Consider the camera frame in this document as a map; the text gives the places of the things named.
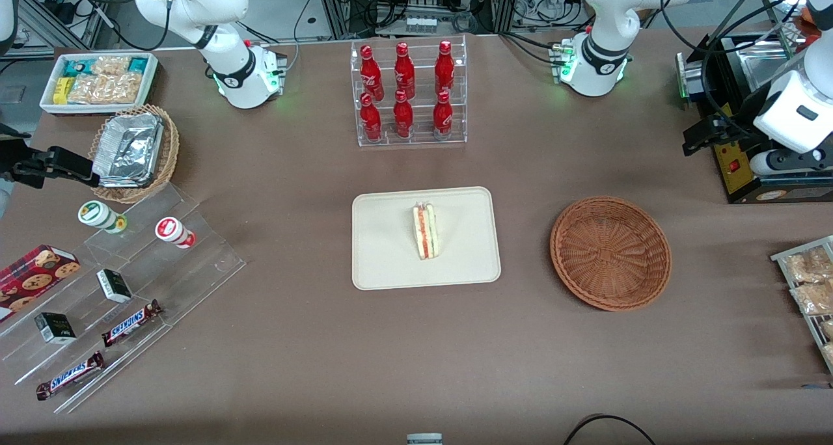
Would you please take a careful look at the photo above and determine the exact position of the Snickers bar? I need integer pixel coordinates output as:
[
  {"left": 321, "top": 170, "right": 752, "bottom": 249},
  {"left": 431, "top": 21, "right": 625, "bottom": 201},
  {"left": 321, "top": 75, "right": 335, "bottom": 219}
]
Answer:
[
  {"left": 35, "top": 351, "right": 105, "bottom": 401},
  {"left": 102, "top": 299, "right": 163, "bottom": 348}
]

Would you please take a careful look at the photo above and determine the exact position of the red cookie box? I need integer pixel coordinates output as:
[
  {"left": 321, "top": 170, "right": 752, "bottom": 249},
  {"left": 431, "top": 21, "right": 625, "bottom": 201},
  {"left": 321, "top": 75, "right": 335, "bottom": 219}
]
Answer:
[{"left": 0, "top": 244, "right": 81, "bottom": 323}]

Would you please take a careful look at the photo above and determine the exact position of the steel warmer pan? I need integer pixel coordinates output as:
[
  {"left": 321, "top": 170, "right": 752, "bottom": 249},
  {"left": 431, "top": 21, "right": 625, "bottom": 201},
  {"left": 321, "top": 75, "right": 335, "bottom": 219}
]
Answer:
[{"left": 737, "top": 40, "right": 802, "bottom": 89}]

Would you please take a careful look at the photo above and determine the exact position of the silver foil tray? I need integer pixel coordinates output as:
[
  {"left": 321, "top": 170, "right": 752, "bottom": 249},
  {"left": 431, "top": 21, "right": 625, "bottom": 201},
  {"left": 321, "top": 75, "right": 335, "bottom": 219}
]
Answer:
[{"left": 92, "top": 113, "right": 165, "bottom": 189}]

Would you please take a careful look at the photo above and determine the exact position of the tray of packaged snacks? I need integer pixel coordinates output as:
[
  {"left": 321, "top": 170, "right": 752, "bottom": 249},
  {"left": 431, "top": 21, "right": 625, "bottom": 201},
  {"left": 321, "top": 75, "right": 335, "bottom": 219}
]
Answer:
[{"left": 771, "top": 235, "right": 833, "bottom": 375}]

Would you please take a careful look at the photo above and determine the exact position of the small light wicker basket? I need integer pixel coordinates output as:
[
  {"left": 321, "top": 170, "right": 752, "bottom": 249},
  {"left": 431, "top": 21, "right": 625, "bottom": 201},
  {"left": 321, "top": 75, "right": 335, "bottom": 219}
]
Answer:
[{"left": 88, "top": 104, "right": 180, "bottom": 204}]

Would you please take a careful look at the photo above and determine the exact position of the cream plastic tray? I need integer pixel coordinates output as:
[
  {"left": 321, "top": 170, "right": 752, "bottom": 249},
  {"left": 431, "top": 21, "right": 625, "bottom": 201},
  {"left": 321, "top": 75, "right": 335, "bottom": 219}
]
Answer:
[{"left": 351, "top": 186, "right": 502, "bottom": 291}]

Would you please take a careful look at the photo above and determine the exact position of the clear acrylic bottle rack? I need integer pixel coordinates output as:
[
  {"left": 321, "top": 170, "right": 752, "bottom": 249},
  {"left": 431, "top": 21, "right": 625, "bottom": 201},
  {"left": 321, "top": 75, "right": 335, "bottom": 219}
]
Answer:
[{"left": 350, "top": 35, "right": 468, "bottom": 148}]

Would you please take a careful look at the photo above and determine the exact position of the black floor cable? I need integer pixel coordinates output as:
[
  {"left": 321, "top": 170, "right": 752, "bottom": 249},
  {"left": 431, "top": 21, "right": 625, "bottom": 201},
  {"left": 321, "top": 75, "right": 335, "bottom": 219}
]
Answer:
[{"left": 563, "top": 414, "right": 657, "bottom": 445}]

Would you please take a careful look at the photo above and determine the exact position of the small black carton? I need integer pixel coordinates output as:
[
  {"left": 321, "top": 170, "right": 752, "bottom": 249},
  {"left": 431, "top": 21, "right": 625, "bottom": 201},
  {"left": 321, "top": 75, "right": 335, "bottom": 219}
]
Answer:
[
  {"left": 96, "top": 269, "right": 133, "bottom": 304},
  {"left": 34, "top": 312, "right": 77, "bottom": 345}
]

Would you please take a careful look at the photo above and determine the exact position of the red lid snack cup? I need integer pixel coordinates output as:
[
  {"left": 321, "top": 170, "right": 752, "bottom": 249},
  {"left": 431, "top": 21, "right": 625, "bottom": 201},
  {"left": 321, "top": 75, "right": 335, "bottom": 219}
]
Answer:
[{"left": 154, "top": 217, "right": 197, "bottom": 249}]

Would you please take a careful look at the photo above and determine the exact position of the black food warmer yellow panel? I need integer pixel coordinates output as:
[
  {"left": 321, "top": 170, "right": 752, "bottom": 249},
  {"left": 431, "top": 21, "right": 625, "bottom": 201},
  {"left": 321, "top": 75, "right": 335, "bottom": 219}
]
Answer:
[{"left": 677, "top": 0, "right": 833, "bottom": 204}]

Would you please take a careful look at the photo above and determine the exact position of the red Coca-Cola bottle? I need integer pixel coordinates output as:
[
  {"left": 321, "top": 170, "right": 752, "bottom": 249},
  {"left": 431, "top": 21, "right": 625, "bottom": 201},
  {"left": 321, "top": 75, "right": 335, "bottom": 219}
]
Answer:
[
  {"left": 360, "top": 44, "right": 385, "bottom": 101},
  {"left": 435, "top": 40, "right": 456, "bottom": 96},
  {"left": 433, "top": 90, "right": 454, "bottom": 140},
  {"left": 360, "top": 92, "right": 383, "bottom": 142},
  {"left": 392, "top": 89, "right": 415, "bottom": 139},
  {"left": 394, "top": 42, "right": 416, "bottom": 100}
]

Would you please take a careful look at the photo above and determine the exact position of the triangle sandwich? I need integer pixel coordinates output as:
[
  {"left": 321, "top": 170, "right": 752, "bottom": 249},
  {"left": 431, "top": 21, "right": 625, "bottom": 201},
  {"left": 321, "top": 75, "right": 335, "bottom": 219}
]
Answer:
[{"left": 412, "top": 201, "right": 441, "bottom": 260}]

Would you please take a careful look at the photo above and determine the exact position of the green lid snack cup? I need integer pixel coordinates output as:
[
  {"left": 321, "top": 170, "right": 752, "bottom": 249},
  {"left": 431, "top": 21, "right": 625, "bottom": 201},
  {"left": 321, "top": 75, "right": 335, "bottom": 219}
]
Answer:
[{"left": 77, "top": 200, "right": 128, "bottom": 235}]

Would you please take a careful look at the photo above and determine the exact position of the clear acrylic stepped display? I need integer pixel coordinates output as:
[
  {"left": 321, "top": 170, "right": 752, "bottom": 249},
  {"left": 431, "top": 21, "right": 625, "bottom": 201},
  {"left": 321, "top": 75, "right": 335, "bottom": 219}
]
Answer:
[{"left": 0, "top": 183, "right": 247, "bottom": 414}]

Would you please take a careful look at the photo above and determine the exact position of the large round brown wicker basket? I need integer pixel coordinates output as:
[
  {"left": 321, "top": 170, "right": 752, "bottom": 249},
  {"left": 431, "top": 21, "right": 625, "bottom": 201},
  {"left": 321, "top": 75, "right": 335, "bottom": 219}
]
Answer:
[{"left": 550, "top": 196, "right": 672, "bottom": 312}]

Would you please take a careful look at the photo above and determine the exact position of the aluminium frame rack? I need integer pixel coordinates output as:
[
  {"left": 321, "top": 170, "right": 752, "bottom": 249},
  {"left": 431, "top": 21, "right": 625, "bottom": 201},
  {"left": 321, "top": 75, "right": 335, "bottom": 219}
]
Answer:
[{"left": 312, "top": 0, "right": 521, "bottom": 40}]

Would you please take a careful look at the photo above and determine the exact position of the white rectangular snack bin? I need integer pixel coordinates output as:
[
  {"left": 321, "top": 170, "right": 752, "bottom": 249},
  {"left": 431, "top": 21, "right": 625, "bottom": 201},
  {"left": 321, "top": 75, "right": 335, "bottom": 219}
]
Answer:
[{"left": 39, "top": 51, "right": 160, "bottom": 117}]

